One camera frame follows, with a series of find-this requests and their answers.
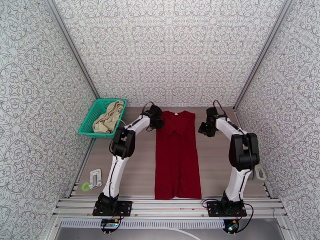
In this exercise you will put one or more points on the teal plastic laundry basket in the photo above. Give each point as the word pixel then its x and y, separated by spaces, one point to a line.
pixel 93 116

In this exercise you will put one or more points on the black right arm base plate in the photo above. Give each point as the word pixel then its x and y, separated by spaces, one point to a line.
pixel 212 211

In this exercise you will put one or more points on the aluminium rail frame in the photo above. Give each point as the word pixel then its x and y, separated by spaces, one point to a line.
pixel 170 205

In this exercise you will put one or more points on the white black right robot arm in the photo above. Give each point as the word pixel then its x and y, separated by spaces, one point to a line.
pixel 237 176

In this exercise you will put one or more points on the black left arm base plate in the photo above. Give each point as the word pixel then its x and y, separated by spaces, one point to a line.
pixel 125 208

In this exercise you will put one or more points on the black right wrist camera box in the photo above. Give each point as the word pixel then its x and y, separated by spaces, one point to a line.
pixel 212 113

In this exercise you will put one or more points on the white plastic holder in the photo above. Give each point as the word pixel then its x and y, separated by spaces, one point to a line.
pixel 95 178

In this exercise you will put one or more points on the aluminium corner post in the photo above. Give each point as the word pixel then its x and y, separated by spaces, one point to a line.
pixel 72 49
pixel 262 51

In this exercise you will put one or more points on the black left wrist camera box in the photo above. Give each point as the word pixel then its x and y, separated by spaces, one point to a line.
pixel 155 110

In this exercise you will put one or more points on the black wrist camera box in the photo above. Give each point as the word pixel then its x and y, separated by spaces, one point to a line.
pixel 155 110
pixel 212 113

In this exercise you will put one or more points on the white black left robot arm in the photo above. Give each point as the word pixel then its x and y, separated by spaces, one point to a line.
pixel 117 169

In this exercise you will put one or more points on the red shirt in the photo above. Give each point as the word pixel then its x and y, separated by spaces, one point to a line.
pixel 177 159

